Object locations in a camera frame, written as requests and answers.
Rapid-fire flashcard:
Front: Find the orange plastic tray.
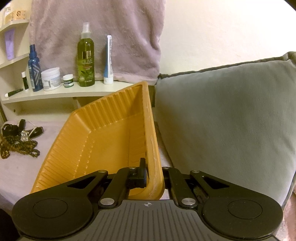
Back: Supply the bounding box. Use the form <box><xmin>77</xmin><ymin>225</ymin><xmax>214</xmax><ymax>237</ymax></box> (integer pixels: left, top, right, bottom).
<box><xmin>31</xmin><ymin>81</ymin><xmax>165</xmax><ymax>200</ymax></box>

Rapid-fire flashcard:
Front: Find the lilac fleece mat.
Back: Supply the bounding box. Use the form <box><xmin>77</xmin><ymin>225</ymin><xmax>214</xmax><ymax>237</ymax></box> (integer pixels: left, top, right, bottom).
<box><xmin>1</xmin><ymin>120</ymin><xmax>64</xmax><ymax>213</ymax></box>

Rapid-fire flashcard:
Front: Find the grey cushion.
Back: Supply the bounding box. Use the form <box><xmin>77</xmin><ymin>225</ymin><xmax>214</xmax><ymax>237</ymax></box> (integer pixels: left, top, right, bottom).
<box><xmin>155</xmin><ymin>52</ymin><xmax>295</xmax><ymax>206</ymax></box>

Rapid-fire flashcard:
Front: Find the cream wooden shelf unit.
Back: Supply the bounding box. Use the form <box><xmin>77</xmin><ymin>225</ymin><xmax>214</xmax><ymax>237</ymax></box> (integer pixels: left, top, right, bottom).
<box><xmin>0</xmin><ymin>2</ymin><xmax>139</xmax><ymax>122</ymax></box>

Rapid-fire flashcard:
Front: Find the small green-label jar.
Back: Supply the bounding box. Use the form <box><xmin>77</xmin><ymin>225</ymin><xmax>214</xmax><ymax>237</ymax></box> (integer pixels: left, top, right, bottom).
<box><xmin>63</xmin><ymin>74</ymin><xmax>74</xmax><ymax>88</ymax></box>

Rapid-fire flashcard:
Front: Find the white cream jar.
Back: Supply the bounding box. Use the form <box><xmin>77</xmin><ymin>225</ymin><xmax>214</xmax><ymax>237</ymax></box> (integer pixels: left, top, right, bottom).
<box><xmin>41</xmin><ymin>67</ymin><xmax>61</xmax><ymax>91</ymax></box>

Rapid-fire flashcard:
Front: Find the blue white tube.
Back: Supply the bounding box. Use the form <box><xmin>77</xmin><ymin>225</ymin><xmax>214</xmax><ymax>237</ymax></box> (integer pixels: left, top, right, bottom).
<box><xmin>103</xmin><ymin>35</ymin><xmax>114</xmax><ymax>85</ymax></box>

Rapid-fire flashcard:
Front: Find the black white lip balm stick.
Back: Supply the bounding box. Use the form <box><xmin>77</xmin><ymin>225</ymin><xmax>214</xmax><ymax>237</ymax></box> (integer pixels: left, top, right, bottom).
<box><xmin>21</xmin><ymin>72</ymin><xmax>29</xmax><ymax>91</ymax></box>

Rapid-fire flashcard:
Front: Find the blue spray bottle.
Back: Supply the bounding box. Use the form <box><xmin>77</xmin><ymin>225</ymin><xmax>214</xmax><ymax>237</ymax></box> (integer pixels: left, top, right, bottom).
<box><xmin>28</xmin><ymin>44</ymin><xmax>43</xmax><ymax>92</ymax></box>

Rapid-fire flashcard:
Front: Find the green olive spray bottle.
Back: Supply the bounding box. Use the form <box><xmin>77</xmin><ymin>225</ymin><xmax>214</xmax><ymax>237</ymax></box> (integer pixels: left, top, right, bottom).
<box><xmin>77</xmin><ymin>22</ymin><xmax>95</xmax><ymax>87</ymax></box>

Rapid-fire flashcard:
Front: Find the purple tube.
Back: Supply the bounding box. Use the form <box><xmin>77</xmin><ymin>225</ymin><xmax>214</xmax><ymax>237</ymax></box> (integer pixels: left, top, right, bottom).
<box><xmin>4</xmin><ymin>28</ymin><xmax>15</xmax><ymax>61</ymax></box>

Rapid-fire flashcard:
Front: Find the small cardboard box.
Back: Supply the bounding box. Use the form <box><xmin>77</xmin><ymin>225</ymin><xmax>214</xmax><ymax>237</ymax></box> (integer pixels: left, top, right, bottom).
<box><xmin>3</xmin><ymin>6</ymin><xmax>26</xmax><ymax>24</ymax></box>

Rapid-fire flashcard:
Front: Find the silver wristwatch black strap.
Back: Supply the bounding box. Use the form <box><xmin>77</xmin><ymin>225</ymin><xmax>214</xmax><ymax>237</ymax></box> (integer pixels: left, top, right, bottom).
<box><xmin>20</xmin><ymin>126</ymin><xmax>44</xmax><ymax>141</ymax></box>

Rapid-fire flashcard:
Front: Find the brown bead necklace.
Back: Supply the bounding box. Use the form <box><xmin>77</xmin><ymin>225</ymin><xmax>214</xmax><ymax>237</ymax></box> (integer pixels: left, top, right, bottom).
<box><xmin>0</xmin><ymin>134</ymin><xmax>41</xmax><ymax>160</ymax></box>

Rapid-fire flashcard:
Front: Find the black rolled strap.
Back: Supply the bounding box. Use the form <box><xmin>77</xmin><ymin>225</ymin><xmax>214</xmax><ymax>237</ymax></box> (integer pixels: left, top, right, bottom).
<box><xmin>1</xmin><ymin>118</ymin><xmax>27</xmax><ymax>137</ymax></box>

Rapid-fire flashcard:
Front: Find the lilac fleece blanket on wall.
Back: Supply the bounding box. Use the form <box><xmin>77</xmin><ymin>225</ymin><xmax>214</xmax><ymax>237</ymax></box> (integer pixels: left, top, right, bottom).
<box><xmin>30</xmin><ymin>1</ymin><xmax>166</xmax><ymax>85</ymax></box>

